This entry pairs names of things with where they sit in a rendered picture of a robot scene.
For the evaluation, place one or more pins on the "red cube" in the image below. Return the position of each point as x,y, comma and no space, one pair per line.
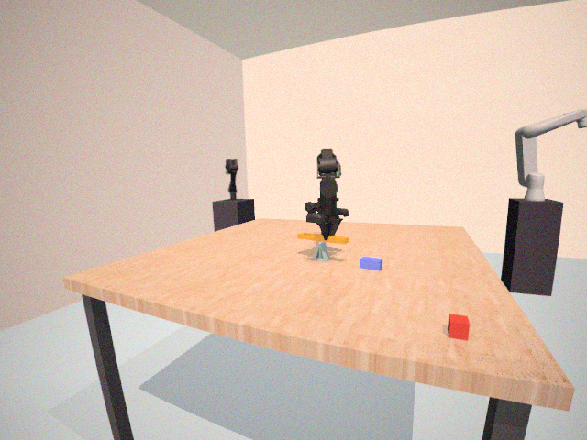
458,326

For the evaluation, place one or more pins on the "blue rectangular block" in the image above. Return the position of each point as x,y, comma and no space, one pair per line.
371,263

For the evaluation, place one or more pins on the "orange bar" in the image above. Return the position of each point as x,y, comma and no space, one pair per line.
331,239

